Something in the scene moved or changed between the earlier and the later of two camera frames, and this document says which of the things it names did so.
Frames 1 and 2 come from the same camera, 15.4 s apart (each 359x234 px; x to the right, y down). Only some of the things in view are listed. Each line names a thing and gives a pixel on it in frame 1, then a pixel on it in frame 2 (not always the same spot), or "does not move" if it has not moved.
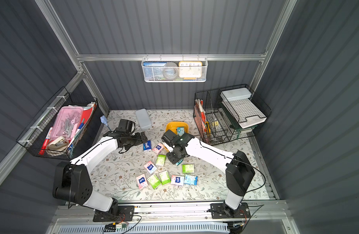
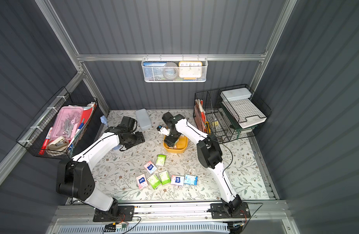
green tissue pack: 161,160 does not move
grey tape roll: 170,70 does not move
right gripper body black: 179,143 → 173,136
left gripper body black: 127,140 does not move
